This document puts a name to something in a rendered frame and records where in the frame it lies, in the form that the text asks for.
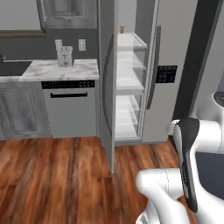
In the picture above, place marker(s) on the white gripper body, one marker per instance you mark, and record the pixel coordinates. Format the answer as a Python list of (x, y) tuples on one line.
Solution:
[(171, 127)]

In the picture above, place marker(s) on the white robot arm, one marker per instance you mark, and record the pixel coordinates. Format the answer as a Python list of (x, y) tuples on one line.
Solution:
[(163, 186)]

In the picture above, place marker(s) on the grey fridge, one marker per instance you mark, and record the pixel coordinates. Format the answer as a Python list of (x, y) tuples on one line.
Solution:
[(128, 87)]

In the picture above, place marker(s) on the grey fridge door with dispenser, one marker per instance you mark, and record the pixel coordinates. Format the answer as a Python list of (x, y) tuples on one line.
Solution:
[(172, 43)]

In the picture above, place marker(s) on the black tall cabinet panel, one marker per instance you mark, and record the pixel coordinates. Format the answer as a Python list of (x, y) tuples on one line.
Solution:
[(198, 52)]

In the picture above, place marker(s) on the grey dishwasher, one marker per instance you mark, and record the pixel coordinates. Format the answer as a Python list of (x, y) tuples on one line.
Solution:
[(70, 113)]

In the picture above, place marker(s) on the small yellow jar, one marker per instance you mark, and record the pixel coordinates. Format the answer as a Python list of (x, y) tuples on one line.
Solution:
[(122, 29)]

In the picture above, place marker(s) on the grey base cupboard door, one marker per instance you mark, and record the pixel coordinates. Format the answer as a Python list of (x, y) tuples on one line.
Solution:
[(20, 110)]

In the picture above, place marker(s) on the dark sink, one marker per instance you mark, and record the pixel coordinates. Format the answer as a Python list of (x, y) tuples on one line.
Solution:
[(13, 68)]

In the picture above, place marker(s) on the brown window sill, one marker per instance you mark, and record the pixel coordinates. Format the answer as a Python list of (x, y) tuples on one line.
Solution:
[(22, 33)]

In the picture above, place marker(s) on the white wall outlet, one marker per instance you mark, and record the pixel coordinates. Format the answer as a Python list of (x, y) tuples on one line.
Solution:
[(58, 45), (82, 45)]

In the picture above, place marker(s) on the grey wall cupboard door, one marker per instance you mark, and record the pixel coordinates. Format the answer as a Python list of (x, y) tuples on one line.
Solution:
[(68, 13)]

